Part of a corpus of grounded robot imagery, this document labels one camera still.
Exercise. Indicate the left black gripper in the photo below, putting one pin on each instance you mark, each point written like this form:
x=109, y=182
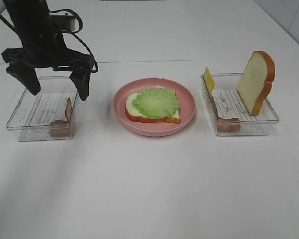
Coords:
x=48, y=50

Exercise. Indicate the bacon strip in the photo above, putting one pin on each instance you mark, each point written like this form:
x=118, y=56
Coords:
x=62, y=128
x=225, y=125

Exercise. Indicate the bread slice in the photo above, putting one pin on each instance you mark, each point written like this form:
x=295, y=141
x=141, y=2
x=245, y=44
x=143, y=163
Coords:
x=256, y=81
x=134, y=116

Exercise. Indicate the green lettuce leaf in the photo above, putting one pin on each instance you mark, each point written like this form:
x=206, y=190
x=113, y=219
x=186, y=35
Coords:
x=155, y=103

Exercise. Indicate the yellow cheese slice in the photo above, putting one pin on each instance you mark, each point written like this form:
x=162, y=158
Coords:
x=209, y=80

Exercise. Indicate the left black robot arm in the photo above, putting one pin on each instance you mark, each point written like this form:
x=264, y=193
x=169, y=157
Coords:
x=34, y=16

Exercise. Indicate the left clear plastic container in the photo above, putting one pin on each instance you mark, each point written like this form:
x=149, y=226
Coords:
x=33, y=113

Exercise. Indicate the clear plastic container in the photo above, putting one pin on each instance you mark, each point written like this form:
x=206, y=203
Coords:
x=33, y=113
x=230, y=105

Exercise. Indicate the pink round plate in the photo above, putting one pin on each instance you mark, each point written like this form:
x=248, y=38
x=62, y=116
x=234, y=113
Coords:
x=158, y=129

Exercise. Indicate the right clear plastic container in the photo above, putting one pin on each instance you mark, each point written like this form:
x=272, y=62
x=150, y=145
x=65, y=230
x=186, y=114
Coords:
x=230, y=105

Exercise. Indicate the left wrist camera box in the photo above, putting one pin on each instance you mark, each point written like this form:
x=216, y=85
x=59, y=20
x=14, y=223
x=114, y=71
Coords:
x=65, y=22

